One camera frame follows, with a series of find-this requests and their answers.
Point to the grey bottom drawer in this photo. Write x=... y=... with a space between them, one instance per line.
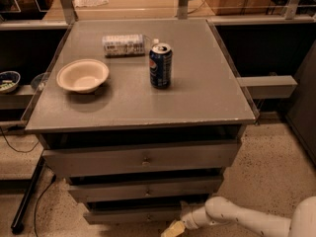
x=161 y=212

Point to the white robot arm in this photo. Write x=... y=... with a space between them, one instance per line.
x=221 y=211

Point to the clear plastic water bottle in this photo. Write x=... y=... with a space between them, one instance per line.
x=127 y=45

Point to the dark round dish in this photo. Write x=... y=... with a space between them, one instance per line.
x=38 y=83

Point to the grey drawer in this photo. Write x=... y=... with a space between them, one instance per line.
x=161 y=212
x=146 y=189
x=99 y=161

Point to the grey middle drawer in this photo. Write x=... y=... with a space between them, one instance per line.
x=146 y=189

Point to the grey top drawer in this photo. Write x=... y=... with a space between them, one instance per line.
x=99 y=161

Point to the grey drawer cabinet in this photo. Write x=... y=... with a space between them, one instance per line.
x=204 y=103

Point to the white paper bowl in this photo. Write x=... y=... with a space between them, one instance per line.
x=82 y=76

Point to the black metal floor bar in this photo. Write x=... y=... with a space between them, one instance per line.
x=17 y=225

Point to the grey side shelf beam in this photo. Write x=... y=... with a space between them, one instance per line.
x=268 y=87

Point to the blue pepsi can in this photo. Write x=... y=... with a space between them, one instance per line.
x=160 y=65

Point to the small blue patterned bowl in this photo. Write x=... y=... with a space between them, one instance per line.
x=9 y=81

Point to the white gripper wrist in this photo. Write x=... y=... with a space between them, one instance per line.
x=189 y=219

